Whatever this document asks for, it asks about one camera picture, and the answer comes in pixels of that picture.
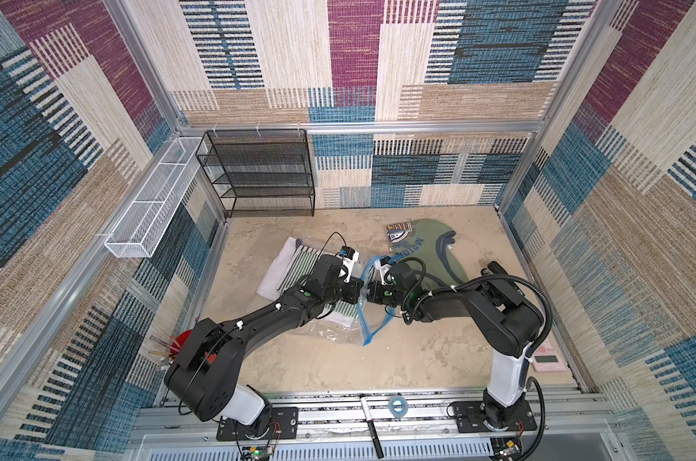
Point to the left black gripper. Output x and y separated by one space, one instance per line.
356 285

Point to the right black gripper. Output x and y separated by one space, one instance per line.
377 291

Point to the clear vacuum bag blue zipper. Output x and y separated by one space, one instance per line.
315 295

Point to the green white striped garment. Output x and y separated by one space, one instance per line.
301 264

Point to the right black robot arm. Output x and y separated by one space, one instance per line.
511 313

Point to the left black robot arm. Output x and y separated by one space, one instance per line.
205 372

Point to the black stapler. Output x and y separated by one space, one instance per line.
495 271

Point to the blue tape roll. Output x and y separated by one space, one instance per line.
398 406

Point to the black marker pen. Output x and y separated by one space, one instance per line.
378 448

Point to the pink calculator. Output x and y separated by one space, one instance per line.
546 359

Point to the red pencil cup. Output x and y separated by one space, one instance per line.
162 353

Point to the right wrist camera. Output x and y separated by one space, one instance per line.
383 266

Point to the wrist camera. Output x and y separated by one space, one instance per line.
383 266
349 258

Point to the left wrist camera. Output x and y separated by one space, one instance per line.
349 258

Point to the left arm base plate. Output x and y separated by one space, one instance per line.
279 422

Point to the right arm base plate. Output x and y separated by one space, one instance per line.
477 417

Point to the black wire mesh shelf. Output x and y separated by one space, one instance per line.
260 173

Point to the white wire mesh basket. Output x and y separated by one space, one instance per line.
140 230

